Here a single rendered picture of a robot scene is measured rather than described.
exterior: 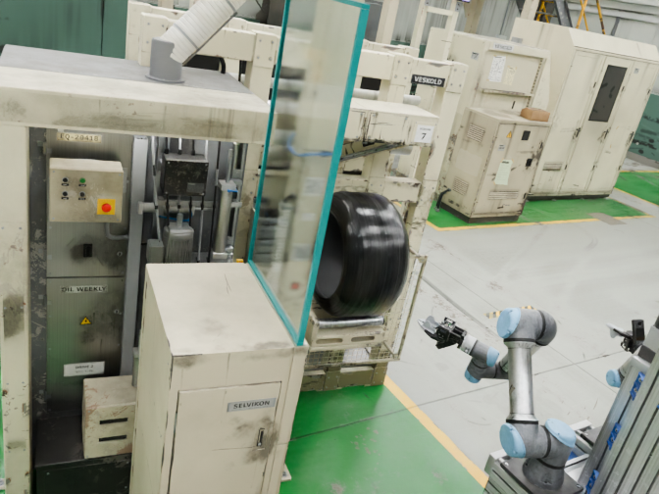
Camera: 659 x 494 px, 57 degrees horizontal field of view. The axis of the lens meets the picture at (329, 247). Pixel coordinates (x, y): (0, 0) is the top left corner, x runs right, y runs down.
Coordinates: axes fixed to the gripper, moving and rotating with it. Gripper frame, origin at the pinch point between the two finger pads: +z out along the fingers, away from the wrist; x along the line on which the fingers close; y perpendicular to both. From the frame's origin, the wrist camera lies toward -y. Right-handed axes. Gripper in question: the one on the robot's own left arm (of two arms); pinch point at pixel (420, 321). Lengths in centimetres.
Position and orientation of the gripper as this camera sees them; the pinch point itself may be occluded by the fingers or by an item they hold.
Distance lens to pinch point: 269.5
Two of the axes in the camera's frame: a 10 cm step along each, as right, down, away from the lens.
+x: -5.1, 5.5, -6.5
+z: -8.5, -4.4, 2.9
